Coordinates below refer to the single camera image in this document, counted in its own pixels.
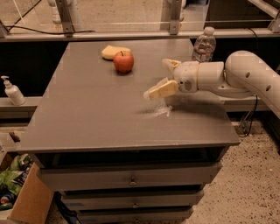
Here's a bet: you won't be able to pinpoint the red apple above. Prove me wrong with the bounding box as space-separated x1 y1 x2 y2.
113 51 134 73

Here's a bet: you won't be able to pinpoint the green snack bags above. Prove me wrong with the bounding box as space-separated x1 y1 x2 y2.
0 153 33 212

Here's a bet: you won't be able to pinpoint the yellow sponge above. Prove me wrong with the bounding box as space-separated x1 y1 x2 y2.
101 45 130 60

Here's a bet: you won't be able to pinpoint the bottom grey drawer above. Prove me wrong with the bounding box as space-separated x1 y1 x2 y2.
78 206 193 224

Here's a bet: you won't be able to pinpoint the black cable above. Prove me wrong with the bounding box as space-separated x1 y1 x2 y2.
3 0 96 36

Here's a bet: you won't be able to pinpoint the grey drawer cabinet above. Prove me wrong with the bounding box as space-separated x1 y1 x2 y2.
17 38 242 224

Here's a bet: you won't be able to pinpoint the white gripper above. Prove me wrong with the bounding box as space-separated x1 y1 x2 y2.
143 59 199 100

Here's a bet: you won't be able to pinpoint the cardboard box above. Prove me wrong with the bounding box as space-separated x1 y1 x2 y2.
9 164 53 224

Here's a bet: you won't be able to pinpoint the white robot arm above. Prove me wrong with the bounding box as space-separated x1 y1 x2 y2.
143 51 280 118

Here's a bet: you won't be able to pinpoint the white pump dispenser bottle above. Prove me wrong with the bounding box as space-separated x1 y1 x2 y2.
1 75 25 106

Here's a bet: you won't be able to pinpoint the clear plastic water bottle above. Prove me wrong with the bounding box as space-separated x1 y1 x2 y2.
192 26 216 62

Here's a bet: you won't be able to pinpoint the grey drawer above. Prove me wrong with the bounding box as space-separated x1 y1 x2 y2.
78 206 193 224
38 162 221 192
62 190 204 210

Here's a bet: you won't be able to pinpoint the top grey drawer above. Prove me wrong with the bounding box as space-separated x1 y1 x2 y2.
38 162 221 192

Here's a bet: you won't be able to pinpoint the middle grey drawer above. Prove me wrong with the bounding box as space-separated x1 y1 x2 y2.
62 190 204 210

